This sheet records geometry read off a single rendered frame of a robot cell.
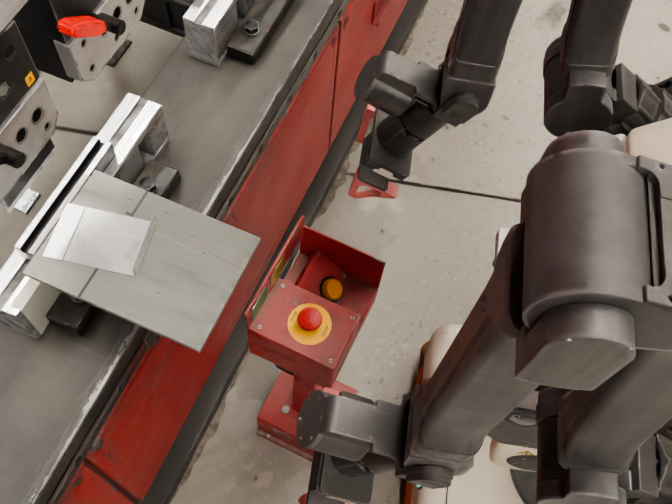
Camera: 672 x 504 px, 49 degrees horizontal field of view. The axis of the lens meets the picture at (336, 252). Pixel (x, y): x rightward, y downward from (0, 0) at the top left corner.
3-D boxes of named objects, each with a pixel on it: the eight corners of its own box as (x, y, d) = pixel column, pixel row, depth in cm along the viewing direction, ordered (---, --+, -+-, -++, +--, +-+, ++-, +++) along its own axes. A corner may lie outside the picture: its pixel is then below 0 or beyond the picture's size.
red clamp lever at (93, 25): (78, 24, 75) (127, 20, 84) (43, 11, 75) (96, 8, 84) (75, 41, 76) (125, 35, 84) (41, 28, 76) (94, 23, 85)
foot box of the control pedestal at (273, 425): (342, 477, 184) (346, 468, 174) (255, 433, 188) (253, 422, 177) (374, 407, 193) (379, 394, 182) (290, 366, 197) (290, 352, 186)
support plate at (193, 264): (200, 353, 94) (199, 350, 93) (24, 275, 97) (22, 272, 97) (261, 241, 102) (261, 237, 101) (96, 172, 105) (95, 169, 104)
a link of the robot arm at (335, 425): (460, 486, 66) (466, 394, 70) (353, 457, 61) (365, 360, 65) (386, 495, 75) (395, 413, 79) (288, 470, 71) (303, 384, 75)
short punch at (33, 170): (15, 217, 91) (-13, 175, 83) (1, 211, 91) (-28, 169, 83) (59, 156, 96) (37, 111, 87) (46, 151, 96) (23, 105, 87)
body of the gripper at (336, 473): (311, 493, 79) (346, 488, 73) (325, 401, 83) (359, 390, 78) (361, 505, 81) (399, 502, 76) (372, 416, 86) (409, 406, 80)
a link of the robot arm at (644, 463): (667, 501, 65) (664, 441, 68) (604, 474, 60) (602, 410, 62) (577, 503, 72) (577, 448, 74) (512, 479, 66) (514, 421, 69)
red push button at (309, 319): (315, 340, 119) (315, 333, 115) (293, 330, 119) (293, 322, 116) (325, 320, 120) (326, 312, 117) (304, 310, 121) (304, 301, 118)
